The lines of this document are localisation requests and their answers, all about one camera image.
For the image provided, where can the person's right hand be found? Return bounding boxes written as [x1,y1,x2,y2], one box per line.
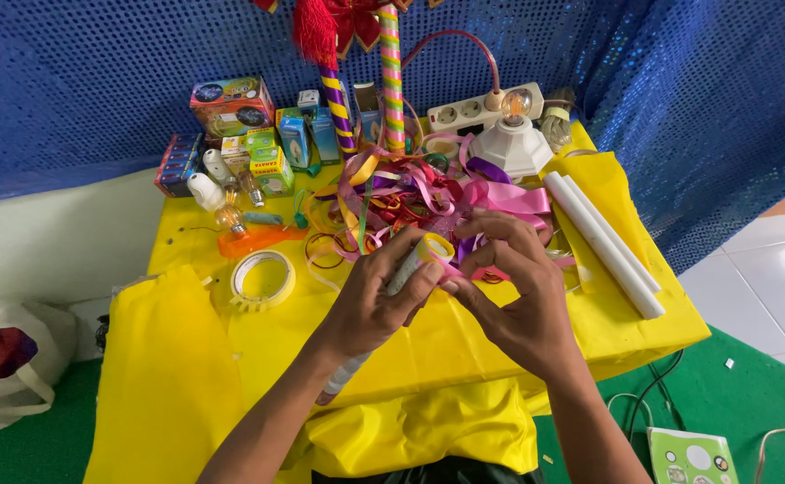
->
[440,209,585,381]

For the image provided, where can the person's left hand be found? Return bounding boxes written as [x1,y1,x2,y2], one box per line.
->
[325,225,445,358]

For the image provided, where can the pink ribbon strip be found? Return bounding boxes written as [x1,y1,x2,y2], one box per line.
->
[442,259,494,282]

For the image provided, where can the white tube with yellow ribbon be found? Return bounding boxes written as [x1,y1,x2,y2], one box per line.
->
[314,232,458,407]

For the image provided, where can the yellow tablecloth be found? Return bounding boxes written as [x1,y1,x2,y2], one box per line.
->
[143,120,713,478]

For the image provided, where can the clear tape roll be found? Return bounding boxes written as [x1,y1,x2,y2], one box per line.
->
[230,249,297,313]

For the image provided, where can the plain white tube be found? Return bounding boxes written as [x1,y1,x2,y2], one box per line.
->
[543,171,666,321]
[562,175,663,294]

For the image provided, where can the orange plastic strip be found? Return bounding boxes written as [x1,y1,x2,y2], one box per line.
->
[217,224,310,261]

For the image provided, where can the heap of colourful ribbons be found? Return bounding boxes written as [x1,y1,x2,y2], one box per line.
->
[304,132,576,285]

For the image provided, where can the white octagonal lamp base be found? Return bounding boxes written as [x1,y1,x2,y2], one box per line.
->
[467,116,555,180]

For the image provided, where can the green yellow bulb box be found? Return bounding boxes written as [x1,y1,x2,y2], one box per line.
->
[250,146,296,198]

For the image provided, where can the clear filament light bulb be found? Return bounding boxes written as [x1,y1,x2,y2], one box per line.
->
[237,169,266,208]
[213,188,249,236]

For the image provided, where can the blue light bulb box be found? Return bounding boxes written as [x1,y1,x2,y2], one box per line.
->
[276,107,312,169]
[308,106,343,166]

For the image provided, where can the white spiral light bulb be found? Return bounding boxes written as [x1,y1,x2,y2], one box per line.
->
[539,86,577,155]

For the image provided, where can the person's black trousers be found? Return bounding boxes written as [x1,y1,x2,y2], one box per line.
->
[310,456,545,484]

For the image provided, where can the open blue white box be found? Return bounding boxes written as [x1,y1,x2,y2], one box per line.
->
[353,81,384,146]

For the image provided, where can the small green bulb box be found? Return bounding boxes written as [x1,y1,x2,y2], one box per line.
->
[244,127,279,153]

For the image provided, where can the purple yellow striped stick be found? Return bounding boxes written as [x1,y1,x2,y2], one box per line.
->
[317,62,360,160]

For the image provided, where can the yellow white bulb box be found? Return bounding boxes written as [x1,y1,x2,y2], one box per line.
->
[221,134,252,177]

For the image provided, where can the glowing clear light bulb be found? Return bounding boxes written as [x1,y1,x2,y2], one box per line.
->
[500,87,533,128]

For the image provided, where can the white power strip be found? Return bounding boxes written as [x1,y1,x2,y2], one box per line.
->
[426,82,546,136]

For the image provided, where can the yellow fabric sheet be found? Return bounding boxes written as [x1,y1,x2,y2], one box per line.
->
[83,264,247,484]

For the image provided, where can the green floor mat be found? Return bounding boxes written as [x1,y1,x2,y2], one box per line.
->
[0,325,785,484]

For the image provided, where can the green printed box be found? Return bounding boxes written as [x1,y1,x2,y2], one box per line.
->
[646,426,741,484]

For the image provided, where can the pink green striped stick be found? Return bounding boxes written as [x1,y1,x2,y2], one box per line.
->
[377,3,408,156]

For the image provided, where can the stack of blue red boxes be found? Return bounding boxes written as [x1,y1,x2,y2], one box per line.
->
[153,132,205,199]

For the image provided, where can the colourful disco lamp box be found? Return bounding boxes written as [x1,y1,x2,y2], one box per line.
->
[189,75,277,141]

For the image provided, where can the red tassel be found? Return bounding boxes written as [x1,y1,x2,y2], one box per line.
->
[292,0,340,69]

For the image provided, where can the red ribbon bow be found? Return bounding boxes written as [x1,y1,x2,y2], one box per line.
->
[325,0,384,59]

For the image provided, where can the blue sequin curtain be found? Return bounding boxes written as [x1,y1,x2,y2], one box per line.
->
[0,0,785,275]

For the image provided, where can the white plastic bag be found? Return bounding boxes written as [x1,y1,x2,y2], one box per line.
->
[0,298,78,436]

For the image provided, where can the black cable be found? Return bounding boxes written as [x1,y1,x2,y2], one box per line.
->
[624,348,687,446]

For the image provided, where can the red power cable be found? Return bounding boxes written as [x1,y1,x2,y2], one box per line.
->
[402,30,505,95]

